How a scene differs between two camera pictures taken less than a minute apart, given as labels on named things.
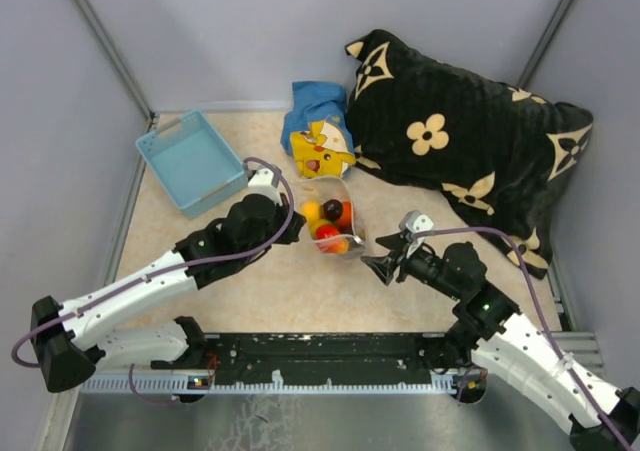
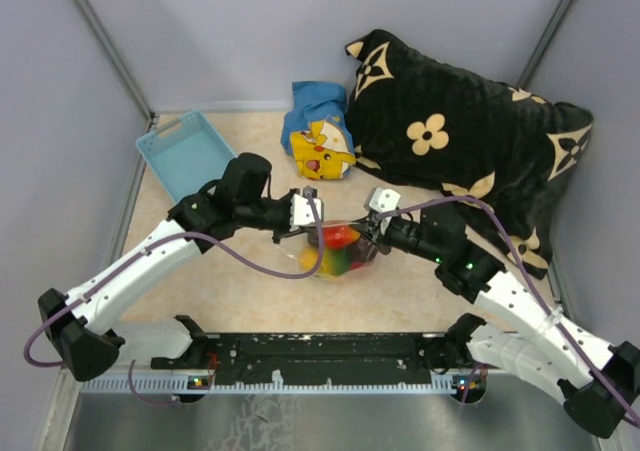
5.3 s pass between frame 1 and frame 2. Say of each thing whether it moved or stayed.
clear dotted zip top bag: moved
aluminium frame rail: stayed
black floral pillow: stayed
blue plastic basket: stayed
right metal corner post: stayed
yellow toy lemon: moved
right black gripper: moved
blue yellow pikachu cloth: stayed
